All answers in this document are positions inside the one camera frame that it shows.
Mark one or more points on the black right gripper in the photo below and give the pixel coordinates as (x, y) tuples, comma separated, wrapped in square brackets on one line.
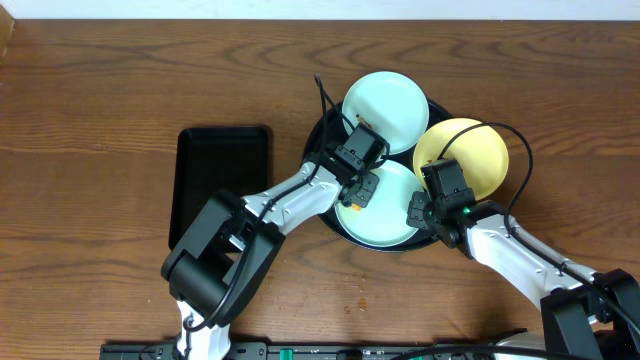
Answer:
[(416, 216)]

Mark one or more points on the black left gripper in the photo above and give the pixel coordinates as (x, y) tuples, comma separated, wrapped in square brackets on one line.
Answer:
[(364, 188)]

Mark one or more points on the light green plate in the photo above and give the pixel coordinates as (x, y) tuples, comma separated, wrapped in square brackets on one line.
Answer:
[(382, 223), (392, 105)]

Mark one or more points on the yellow plate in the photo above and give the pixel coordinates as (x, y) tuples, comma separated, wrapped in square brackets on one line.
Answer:
[(481, 153)]

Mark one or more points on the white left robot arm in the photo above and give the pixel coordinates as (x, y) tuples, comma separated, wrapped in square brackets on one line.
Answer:
[(218, 260)]

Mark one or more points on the round black tray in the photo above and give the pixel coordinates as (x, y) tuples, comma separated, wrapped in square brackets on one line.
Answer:
[(337, 134)]

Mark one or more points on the rectangular black tray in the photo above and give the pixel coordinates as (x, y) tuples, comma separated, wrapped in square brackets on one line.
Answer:
[(210, 159)]

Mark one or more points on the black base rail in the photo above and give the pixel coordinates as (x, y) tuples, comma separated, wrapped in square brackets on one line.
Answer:
[(256, 351)]

